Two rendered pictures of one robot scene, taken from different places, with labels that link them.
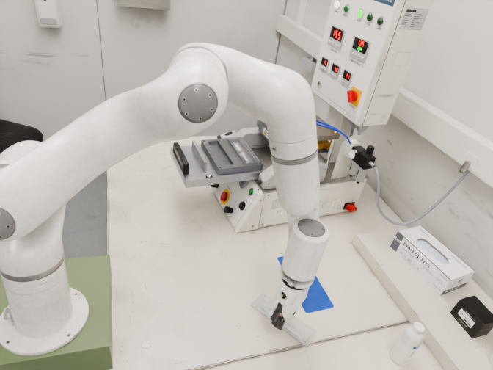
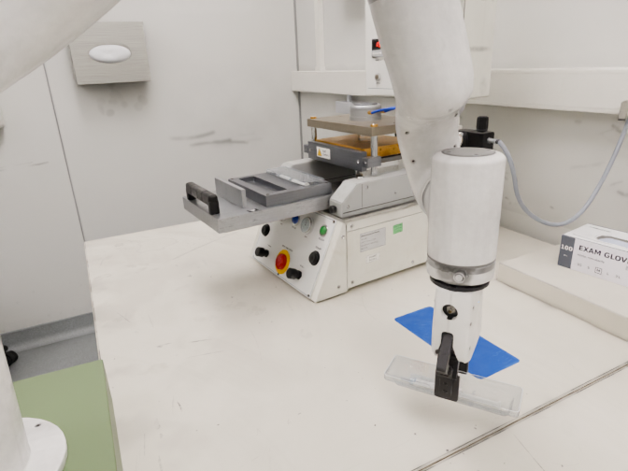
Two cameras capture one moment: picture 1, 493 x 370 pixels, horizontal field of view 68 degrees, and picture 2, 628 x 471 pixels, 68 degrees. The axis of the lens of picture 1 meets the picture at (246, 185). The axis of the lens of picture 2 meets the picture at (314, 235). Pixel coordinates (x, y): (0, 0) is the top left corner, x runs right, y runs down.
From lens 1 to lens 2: 0.42 m
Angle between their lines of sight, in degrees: 15
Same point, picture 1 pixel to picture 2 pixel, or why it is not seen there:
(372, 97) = not seen: hidden behind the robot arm
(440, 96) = (545, 50)
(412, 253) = (600, 256)
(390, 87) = (481, 35)
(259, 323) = (407, 413)
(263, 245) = (363, 309)
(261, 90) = not seen: outside the picture
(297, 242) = (454, 177)
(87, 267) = (61, 384)
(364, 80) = not seen: hidden behind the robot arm
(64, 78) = (16, 200)
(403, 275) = (602, 291)
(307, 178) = (449, 12)
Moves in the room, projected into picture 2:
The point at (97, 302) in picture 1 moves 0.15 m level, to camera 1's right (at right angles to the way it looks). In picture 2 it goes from (86, 432) to (211, 420)
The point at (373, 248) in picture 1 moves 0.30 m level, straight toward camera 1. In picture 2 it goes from (535, 271) to (544, 346)
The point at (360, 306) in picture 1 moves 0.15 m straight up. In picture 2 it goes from (561, 350) to (574, 274)
